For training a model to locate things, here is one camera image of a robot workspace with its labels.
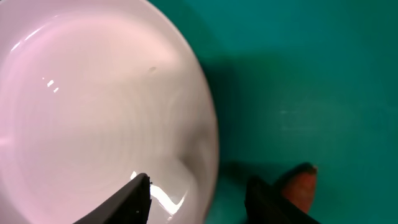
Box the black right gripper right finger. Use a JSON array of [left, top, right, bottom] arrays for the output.
[[244, 176, 320, 224]]

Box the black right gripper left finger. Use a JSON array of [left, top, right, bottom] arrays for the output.
[[74, 173, 152, 224]]

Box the large white round plate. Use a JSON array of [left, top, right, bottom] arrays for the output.
[[1, 0, 219, 224]]

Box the orange carrot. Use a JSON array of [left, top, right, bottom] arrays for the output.
[[278, 163, 318, 213]]

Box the teal plastic tray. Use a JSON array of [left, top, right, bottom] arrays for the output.
[[154, 0, 397, 223]]

